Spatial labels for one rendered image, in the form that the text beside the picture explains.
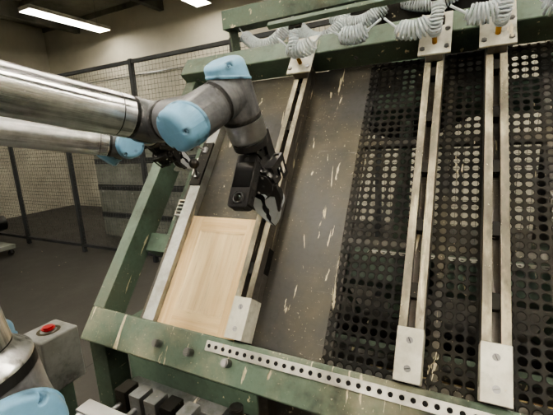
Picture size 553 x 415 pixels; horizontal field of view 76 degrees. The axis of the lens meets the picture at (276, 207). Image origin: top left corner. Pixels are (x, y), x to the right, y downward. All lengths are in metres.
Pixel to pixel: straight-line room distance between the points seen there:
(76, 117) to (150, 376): 0.95
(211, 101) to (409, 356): 0.73
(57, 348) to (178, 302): 0.38
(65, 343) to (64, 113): 0.92
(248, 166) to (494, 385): 0.70
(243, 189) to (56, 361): 0.92
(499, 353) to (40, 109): 0.98
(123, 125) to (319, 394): 0.78
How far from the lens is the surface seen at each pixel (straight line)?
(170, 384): 1.31
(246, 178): 0.69
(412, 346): 0.97
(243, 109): 0.66
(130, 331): 1.40
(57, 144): 1.05
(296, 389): 1.05
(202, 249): 1.35
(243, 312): 1.12
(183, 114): 0.57
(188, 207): 1.44
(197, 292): 1.30
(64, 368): 1.42
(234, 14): 2.23
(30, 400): 0.49
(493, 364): 0.97
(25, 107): 0.61
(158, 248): 1.56
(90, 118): 0.64
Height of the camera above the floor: 1.51
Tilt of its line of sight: 11 degrees down
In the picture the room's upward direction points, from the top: 3 degrees counter-clockwise
